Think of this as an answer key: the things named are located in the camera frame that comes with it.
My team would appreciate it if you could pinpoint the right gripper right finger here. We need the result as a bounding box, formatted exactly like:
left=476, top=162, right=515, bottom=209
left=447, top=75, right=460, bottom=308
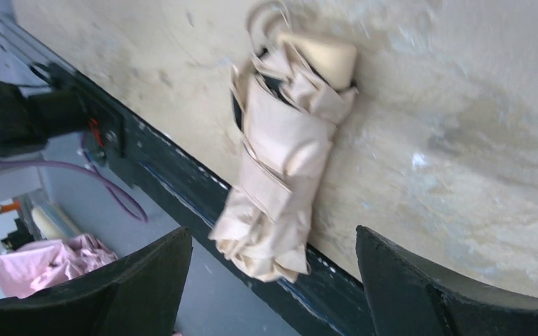
left=356, top=226, right=538, bottom=335

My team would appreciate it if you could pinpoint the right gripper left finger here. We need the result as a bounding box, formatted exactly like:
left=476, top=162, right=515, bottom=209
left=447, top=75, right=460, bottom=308
left=0, top=227, right=193, bottom=335

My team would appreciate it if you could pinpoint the beige umbrella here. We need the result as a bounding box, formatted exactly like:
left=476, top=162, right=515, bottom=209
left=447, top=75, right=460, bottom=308
left=209, top=1, right=358, bottom=282

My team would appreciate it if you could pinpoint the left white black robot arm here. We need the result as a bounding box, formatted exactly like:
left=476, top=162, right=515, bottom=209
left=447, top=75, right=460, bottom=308
left=0, top=81, right=89, bottom=158

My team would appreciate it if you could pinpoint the pink cloth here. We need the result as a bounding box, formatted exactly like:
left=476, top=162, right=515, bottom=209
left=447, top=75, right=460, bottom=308
left=0, top=234, right=118, bottom=298

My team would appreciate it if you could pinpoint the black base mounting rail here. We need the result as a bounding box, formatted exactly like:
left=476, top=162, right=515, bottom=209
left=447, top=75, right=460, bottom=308
left=0, top=14, right=375, bottom=335

